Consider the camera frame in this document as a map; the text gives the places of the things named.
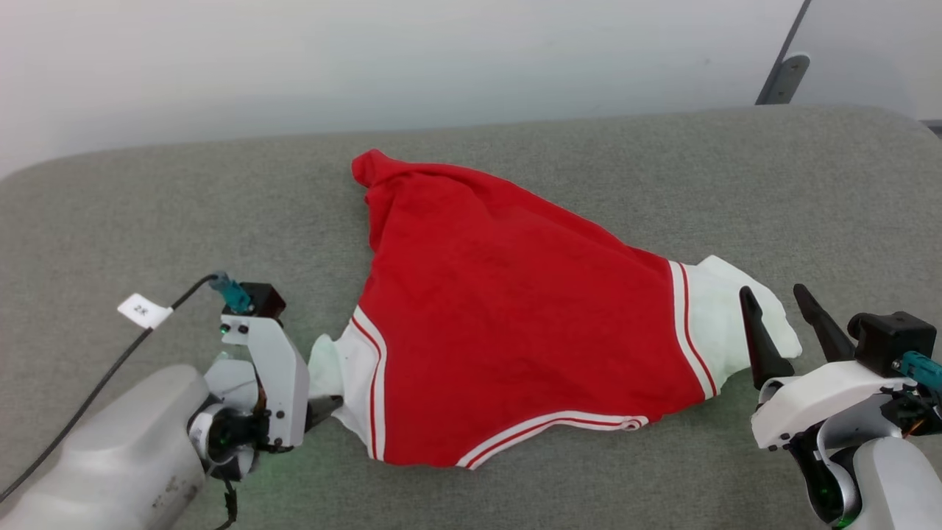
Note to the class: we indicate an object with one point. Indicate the grey metal door hinge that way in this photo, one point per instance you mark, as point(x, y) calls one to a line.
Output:
point(789, 73)

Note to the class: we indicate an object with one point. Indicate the red and white shirt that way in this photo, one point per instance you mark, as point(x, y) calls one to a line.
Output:
point(515, 309)

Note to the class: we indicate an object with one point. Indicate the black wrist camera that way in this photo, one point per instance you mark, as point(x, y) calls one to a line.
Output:
point(887, 338)
point(263, 299)

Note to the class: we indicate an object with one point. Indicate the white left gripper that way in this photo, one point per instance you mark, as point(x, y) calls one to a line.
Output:
point(283, 383)

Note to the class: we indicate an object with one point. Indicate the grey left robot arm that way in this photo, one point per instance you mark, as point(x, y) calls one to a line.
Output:
point(110, 456)

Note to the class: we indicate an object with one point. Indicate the grey fabric sofa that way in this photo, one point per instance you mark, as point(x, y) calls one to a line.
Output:
point(221, 206)

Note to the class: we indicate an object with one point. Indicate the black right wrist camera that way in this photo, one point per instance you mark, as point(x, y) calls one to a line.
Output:
point(887, 338)

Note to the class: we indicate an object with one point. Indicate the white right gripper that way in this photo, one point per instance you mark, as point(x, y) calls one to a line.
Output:
point(817, 401)

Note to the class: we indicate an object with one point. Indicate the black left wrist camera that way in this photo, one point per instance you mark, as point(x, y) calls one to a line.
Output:
point(263, 299)

